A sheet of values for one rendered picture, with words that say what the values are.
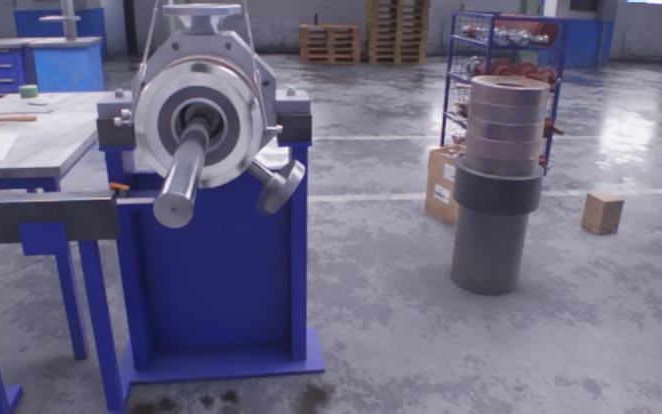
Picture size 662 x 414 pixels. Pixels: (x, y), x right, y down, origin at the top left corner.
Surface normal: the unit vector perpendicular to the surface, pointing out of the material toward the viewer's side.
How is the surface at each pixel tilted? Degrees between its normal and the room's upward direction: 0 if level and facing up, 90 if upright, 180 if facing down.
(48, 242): 90
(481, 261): 90
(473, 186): 90
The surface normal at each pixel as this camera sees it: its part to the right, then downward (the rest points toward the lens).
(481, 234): -0.56, 0.30
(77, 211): 0.15, 0.37
